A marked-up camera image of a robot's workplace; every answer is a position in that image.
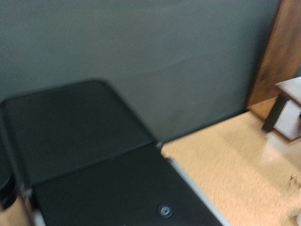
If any small stand with black leg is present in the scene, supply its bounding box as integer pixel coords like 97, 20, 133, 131
261, 76, 301, 142

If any black keurig coffee machine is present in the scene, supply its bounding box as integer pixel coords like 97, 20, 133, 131
0, 79, 233, 226

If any grey partition panel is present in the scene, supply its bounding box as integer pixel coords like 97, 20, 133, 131
0, 0, 281, 144

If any brown wooden board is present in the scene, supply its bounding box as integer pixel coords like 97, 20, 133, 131
247, 0, 301, 121

